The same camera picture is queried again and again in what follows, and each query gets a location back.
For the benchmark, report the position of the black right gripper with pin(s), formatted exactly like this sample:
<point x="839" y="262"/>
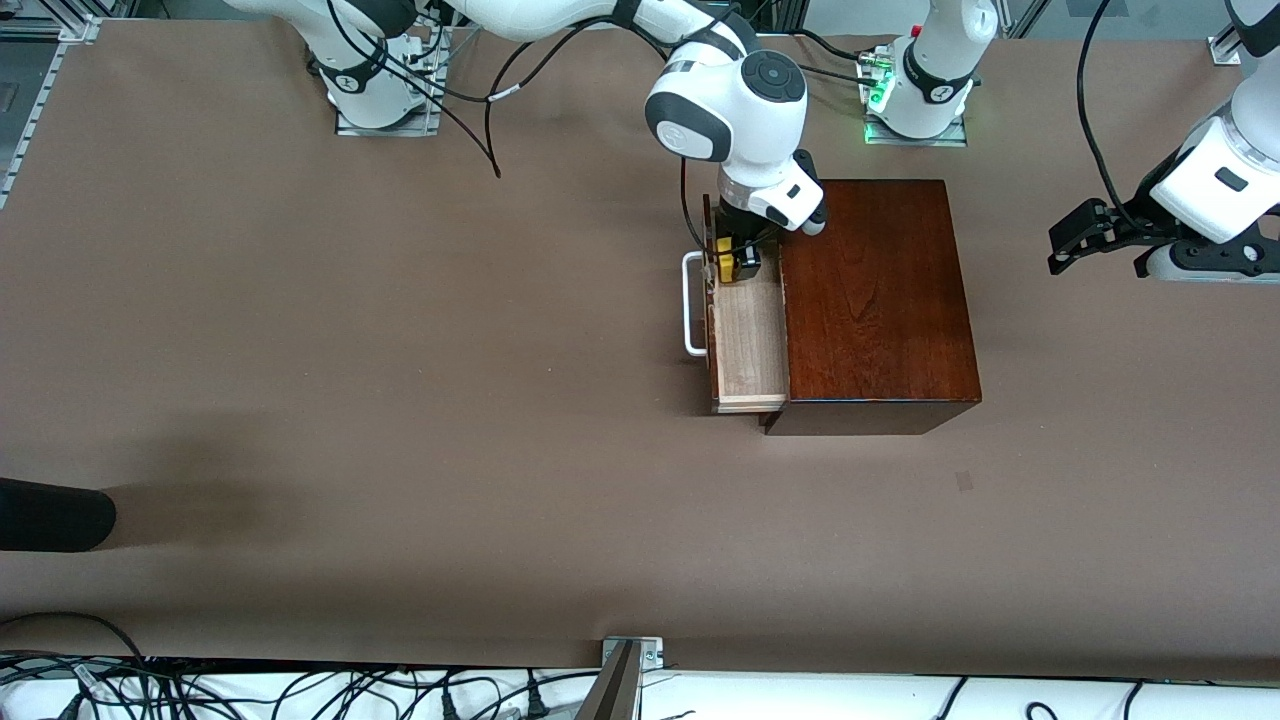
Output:
<point x="738" y="221"/>

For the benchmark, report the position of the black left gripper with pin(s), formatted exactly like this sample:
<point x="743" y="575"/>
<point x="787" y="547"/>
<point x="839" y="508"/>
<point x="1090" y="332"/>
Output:
<point x="1127" y="229"/>

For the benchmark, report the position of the yellow cube block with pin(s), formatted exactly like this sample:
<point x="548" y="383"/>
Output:
<point x="727" y="262"/>

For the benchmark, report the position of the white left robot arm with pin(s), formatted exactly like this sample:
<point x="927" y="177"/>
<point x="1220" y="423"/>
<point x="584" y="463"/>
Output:
<point x="935" y="70"/>

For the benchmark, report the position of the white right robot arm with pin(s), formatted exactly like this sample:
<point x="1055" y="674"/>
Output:
<point x="720" y="100"/>

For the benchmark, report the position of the dark wooden drawer cabinet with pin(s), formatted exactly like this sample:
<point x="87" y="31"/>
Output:
<point x="870" y="300"/>

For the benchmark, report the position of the brown table cover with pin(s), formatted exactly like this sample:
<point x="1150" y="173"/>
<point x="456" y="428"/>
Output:
<point x="400" y="400"/>

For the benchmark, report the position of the black cylinder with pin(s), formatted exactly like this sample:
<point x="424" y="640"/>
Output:
<point x="55" y="515"/>

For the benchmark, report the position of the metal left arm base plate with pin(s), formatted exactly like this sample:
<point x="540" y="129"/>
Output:
<point x="915" y="141"/>

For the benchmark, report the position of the aluminium frame profile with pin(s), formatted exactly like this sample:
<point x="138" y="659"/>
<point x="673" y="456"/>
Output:
<point x="50" y="25"/>
<point x="1228" y="45"/>

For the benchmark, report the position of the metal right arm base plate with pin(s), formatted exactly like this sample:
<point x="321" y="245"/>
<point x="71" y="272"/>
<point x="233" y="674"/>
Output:
<point x="430" y="110"/>

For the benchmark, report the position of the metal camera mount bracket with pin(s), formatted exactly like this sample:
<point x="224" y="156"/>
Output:
<point x="625" y="665"/>

